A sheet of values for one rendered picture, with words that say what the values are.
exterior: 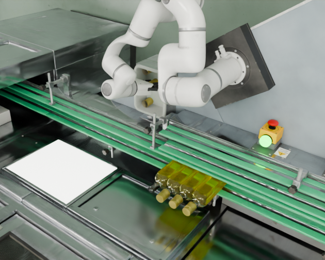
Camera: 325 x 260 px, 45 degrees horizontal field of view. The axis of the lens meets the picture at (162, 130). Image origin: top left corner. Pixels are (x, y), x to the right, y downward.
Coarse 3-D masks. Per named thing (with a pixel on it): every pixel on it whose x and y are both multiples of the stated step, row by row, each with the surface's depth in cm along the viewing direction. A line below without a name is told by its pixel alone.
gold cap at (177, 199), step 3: (177, 195) 143; (174, 198) 141; (177, 198) 141; (180, 198) 142; (171, 201) 140; (174, 201) 140; (177, 201) 141; (180, 201) 142; (171, 204) 141; (174, 204) 140; (177, 204) 140; (171, 207) 142; (174, 207) 141
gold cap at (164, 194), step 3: (165, 189) 146; (162, 192) 144; (165, 192) 144; (168, 192) 145; (159, 195) 143; (162, 195) 143; (165, 195) 144; (168, 195) 145; (156, 198) 145; (159, 198) 144; (162, 198) 143; (165, 198) 144; (159, 201) 144; (162, 201) 143
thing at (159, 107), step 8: (136, 72) 170; (152, 72) 173; (136, 96) 176; (144, 96) 180; (152, 96) 179; (136, 104) 178; (152, 104) 180; (160, 104) 178; (144, 112) 176; (152, 112) 175; (160, 112) 174
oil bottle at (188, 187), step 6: (192, 174) 152; (198, 174) 152; (204, 174) 152; (186, 180) 149; (192, 180) 149; (198, 180) 149; (204, 180) 151; (180, 186) 146; (186, 186) 146; (192, 186) 146; (186, 192) 144; (192, 192) 145; (186, 198) 145
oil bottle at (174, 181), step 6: (186, 168) 156; (192, 168) 156; (174, 174) 152; (180, 174) 152; (186, 174) 152; (168, 180) 149; (174, 180) 149; (180, 180) 149; (174, 186) 147; (174, 192) 148
